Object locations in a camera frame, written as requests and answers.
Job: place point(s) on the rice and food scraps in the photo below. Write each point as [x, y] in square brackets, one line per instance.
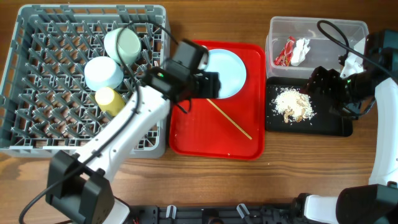
[292, 105]

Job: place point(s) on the red snack wrapper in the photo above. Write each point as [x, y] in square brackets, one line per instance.
[285, 56]

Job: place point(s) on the grey plastic dishwasher rack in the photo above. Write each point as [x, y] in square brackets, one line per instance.
[46, 105]

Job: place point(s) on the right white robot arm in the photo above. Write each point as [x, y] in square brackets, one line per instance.
[377, 201]

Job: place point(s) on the crumpled white tissue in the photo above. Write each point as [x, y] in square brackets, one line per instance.
[299, 52]

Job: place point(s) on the wooden chopstick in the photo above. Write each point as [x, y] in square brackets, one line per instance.
[229, 119]

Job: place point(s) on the light blue bowl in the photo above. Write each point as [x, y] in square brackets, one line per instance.
[102, 72]

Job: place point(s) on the pale green bowl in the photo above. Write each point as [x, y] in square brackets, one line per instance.
[126, 42]

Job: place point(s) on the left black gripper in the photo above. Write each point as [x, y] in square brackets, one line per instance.
[212, 87]

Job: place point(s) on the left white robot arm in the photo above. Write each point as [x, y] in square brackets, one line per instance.
[79, 185]

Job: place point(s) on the light blue round plate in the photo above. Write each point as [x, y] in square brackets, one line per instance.
[231, 69]

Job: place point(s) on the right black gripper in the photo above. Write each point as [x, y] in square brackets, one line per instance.
[332, 77]

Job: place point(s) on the clear plastic waste bin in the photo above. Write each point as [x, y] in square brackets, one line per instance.
[323, 52]

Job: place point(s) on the red plastic tray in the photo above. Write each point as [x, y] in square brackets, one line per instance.
[198, 129]

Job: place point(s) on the black waste tray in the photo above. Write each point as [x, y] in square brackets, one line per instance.
[323, 122]

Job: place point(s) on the yellow plastic cup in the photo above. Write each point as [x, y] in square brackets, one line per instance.
[109, 101]

